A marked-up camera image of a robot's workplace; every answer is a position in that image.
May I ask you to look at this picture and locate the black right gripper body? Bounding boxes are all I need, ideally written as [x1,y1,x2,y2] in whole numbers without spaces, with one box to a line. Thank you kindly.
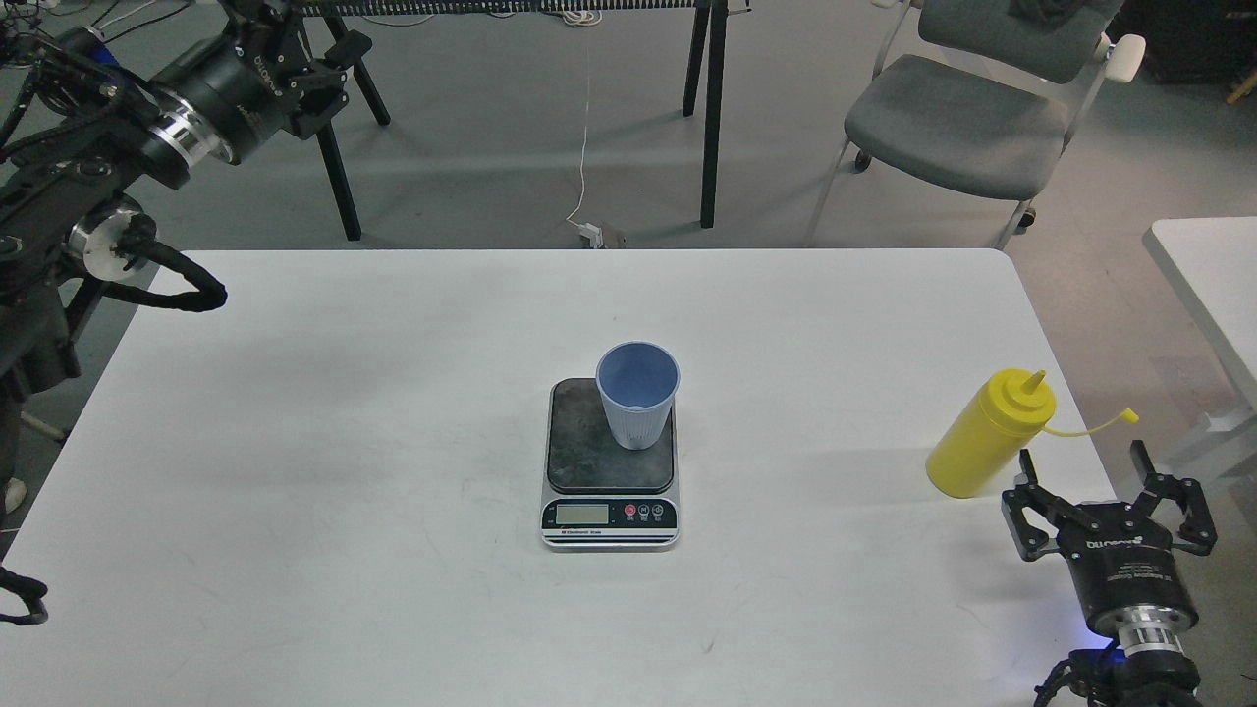
[1056,502,1199,634]

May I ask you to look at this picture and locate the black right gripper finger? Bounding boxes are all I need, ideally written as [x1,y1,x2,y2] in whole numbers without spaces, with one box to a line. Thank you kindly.
[1128,440,1218,556]
[1001,449,1076,561]

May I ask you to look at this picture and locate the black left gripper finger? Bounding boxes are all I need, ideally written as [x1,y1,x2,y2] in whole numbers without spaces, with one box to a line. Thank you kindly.
[217,1,308,60]
[289,31,375,138]

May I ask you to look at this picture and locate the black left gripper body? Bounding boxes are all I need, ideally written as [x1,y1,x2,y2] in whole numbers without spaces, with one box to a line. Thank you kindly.
[151,30,309,166]

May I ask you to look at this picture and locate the yellow squeeze bottle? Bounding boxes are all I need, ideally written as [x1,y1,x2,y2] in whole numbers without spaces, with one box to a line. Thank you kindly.
[925,369,1140,499]

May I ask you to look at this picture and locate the blue ribbed plastic cup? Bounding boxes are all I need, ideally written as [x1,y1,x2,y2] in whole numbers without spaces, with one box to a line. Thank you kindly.
[595,341,680,452]

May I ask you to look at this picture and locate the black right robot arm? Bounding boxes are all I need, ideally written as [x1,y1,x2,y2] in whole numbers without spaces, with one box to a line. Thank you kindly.
[1002,440,1217,706]

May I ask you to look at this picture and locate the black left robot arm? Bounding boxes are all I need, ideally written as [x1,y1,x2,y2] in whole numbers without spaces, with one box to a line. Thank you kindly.
[1,1,391,512]

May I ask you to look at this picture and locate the digital kitchen scale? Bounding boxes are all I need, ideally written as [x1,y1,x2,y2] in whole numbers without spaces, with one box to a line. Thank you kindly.
[539,379,680,552]

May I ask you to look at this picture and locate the black trestle table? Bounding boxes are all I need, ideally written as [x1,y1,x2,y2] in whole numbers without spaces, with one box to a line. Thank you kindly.
[293,1,750,229]

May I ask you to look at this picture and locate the grey office chair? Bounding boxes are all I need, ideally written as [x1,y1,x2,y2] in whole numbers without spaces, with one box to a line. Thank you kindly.
[830,1,1148,250]

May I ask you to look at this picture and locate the cables on floor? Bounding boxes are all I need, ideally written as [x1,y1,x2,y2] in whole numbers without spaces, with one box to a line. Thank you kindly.
[0,0,158,60]

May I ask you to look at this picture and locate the white cable with plug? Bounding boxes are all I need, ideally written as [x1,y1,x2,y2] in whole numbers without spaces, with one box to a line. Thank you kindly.
[566,44,612,248]

